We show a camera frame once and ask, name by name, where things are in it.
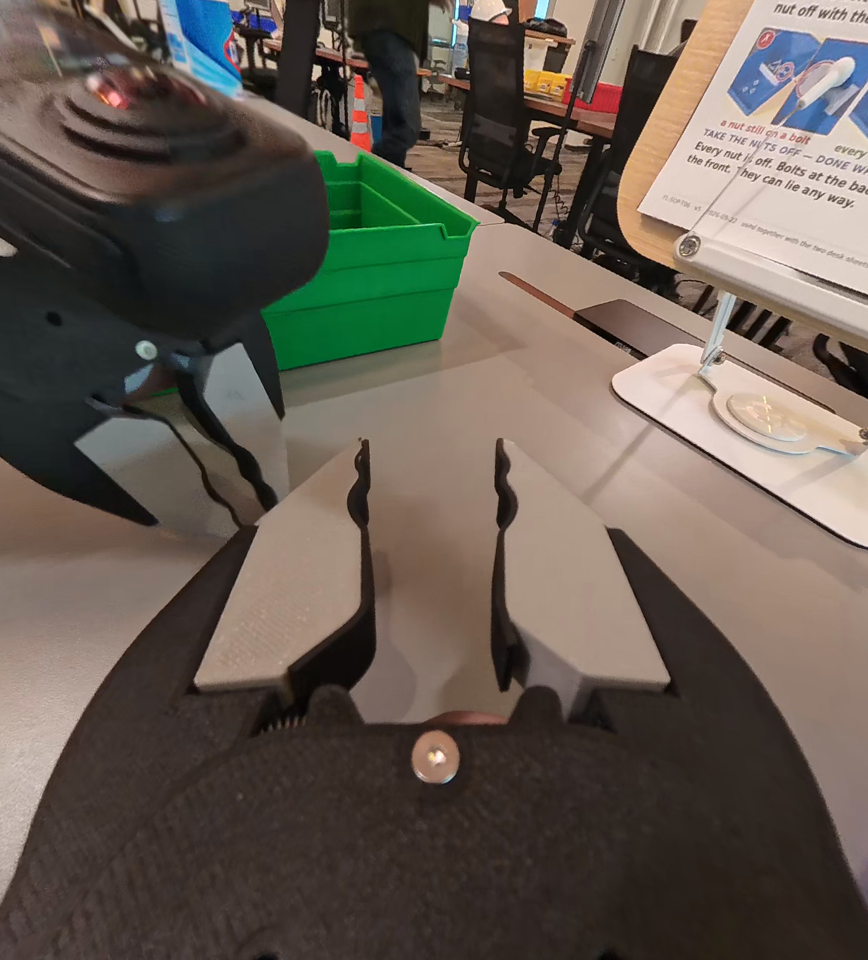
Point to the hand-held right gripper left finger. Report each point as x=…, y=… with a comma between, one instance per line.
x=284, y=592

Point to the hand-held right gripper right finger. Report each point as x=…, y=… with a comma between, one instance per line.
x=584, y=600

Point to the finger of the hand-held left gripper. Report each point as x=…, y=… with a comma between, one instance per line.
x=242, y=405
x=148, y=465

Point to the green plastic bin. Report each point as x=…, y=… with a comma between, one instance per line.
x=374, y=300

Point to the white document stand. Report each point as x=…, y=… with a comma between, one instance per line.
x=666, y=390

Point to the wipes canister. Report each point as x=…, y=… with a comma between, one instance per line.
x=205, y=37

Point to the black flat panel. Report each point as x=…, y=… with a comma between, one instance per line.
x=629, y=322

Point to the orange traffic cone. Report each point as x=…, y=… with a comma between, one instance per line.
x=361, y=124

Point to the black office chair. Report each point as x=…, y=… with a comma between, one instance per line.
x=648, y=97
x=494, y=82

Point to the wooden office desk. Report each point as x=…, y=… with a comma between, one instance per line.
x=554, y=111

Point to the yellow plastic bin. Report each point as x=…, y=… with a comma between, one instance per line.
x=546, y=82

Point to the white hard hat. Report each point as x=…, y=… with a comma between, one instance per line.
x=490, y=9

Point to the red plastic bin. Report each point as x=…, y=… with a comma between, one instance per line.
x=599, y=97

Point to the printed instruction sheet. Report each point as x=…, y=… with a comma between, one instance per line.
x=816, y=187

